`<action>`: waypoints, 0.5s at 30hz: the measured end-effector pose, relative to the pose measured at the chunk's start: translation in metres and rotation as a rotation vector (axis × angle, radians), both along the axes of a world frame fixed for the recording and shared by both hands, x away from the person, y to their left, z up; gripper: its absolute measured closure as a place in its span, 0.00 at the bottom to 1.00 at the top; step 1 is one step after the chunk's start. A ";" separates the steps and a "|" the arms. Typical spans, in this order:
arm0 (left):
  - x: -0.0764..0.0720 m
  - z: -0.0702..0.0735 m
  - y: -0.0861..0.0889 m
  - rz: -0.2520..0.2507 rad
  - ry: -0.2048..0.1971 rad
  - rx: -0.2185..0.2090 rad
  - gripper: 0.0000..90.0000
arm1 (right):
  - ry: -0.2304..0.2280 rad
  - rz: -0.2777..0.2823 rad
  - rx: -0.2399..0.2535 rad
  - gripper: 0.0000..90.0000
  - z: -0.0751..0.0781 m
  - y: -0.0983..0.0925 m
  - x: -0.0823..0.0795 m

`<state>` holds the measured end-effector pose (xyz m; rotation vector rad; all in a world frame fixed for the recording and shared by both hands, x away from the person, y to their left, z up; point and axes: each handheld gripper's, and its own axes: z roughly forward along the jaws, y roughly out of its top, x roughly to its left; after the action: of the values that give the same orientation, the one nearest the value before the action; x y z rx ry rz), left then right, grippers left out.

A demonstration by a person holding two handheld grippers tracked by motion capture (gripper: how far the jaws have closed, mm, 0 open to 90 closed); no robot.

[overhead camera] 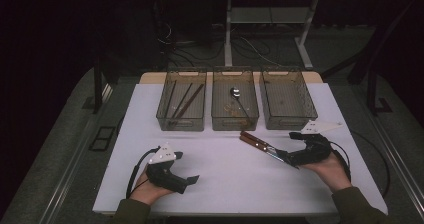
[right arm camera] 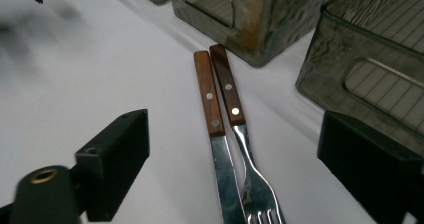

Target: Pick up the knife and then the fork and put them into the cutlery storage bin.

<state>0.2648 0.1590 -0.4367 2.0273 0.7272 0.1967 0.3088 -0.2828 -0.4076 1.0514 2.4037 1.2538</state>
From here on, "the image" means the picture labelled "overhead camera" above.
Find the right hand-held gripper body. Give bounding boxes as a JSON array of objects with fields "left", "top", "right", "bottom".
[{"left": 290, "top": 119, "right": 344, "bottom": 167}]

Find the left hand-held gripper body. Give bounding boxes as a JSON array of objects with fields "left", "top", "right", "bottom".
[{"left": 145, "top": 142, "right": 190, "bottom": 195}]

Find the wooden-handled table knife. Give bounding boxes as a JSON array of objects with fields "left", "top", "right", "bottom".
[{"left": 238, "top": 134, "right": 285, "bottom": 163}]

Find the clear grey storage bin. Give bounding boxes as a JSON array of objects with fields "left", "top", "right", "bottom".
[
  {"left": 155, "top": 67, "right": 208, "bottom": 132},
  {"left": 210, "top": 66, "right": 260, "bottom": 132},
  {"left": 259, "top": 66, "right": 319, "bottom": 132}
]

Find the metal spoon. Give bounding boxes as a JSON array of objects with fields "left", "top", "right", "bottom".
[{"left": 229, "top": 86, "right": 251, "bottom": 121}]

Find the person's left hand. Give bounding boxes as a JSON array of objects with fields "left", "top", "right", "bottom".
[{"left": 129, "top": 165, "right": 175, "bottom": 206}]

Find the person's right hand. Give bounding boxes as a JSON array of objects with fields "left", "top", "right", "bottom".
[{"left": 301, "top": 149, "right": 353, "bottom": 194}]

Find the black metal stand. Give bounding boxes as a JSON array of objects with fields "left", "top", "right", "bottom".
[
  {"left": 93, "top": 55, "right": 105, "bottom": 115},
  {"left": 346, "top": 3, "right": 394, "bottom": 116}
]

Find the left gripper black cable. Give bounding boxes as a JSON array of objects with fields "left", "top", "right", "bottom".
[{"left": 125, "top": 146, "right": 162, "bottom": 199}]

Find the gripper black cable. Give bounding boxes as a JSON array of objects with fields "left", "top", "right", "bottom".
[
  {"left": 329, "top": 140, "right": 353, "bottom": 182},
  {"left": 125, "top": 146, "right": 162, "bottom": 199}
]

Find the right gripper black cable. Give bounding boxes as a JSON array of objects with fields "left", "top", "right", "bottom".
[{"left": 329, "top": 140, "right": 353, "bottom": 182}]

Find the black floor frame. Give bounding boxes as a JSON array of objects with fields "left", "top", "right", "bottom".
[{"left": 88, "top": 126, "right": 117, "bottom": 152}]

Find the long black floor cable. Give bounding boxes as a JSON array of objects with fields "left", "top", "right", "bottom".
[{"left": 350, "top": 129, "right": 391, "bottom": 199}]

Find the metal floor rail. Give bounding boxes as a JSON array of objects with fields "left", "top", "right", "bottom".
[
  {"left": 361, "top": 109, "right": 424, "bottom": 215},
  {"left": 38, "top": 83, "right": 114, "bottom": 224}
]

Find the tangle of floor cables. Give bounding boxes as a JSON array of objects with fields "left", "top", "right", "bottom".
[{"left": 156, "top": 20, "right": 301, "bottom": 68}]

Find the white desk with metal frame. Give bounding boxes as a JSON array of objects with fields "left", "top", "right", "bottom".
[{"left": 212, "top": 0, "right": 369, "bottom": 70}]

